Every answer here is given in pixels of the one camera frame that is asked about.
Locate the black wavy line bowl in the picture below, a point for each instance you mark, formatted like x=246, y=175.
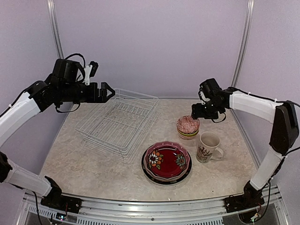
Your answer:
x=166, y=161

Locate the lime green bowl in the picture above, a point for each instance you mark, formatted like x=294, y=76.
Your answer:
x=188, y=134

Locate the aluminium corner post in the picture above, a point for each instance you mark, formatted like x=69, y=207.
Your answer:
x=55, y=28
x=244, y=42

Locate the red white patterned bowl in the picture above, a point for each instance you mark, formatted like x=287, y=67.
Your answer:
x=187, y=137

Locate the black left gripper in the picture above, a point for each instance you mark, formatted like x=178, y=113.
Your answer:
x=93, y=97

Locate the right aluminium corner post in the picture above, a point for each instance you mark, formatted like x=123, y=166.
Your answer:
x=244, y=42

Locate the aluminium front rail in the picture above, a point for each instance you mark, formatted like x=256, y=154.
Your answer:
x=96, y=211

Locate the white wire dish rack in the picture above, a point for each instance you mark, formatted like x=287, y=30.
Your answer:
x=118, y=124

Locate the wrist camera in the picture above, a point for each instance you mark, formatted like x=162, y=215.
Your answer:
x=202, y=97
x=90, y=71

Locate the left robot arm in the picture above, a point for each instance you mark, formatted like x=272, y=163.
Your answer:
x=68, y=82

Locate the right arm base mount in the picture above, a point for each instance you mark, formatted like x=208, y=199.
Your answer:
x=250, y=198

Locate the pink dotted scalloped plate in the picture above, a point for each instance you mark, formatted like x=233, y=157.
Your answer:
x=150, y=150

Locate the blue white patterned cup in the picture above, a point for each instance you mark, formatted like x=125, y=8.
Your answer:
x=187, y=125

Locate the black rimmed striped plate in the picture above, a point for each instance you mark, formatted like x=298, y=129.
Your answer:
x=167, y=181

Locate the left aluminium corner post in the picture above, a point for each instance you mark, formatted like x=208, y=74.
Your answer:
x=55, y=28

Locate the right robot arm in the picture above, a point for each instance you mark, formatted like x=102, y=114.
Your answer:
x=280, y=114

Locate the seashell print mug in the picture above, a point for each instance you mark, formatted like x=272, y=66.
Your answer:
x=209, y=147

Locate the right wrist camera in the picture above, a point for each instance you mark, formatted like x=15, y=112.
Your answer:
x=202, y=97

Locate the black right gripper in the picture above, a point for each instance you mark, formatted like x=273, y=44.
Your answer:
x=197, y=112

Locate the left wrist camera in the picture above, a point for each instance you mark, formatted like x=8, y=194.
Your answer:
x=90, y=71

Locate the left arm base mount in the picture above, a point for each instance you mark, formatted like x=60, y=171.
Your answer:
x=61, y=201

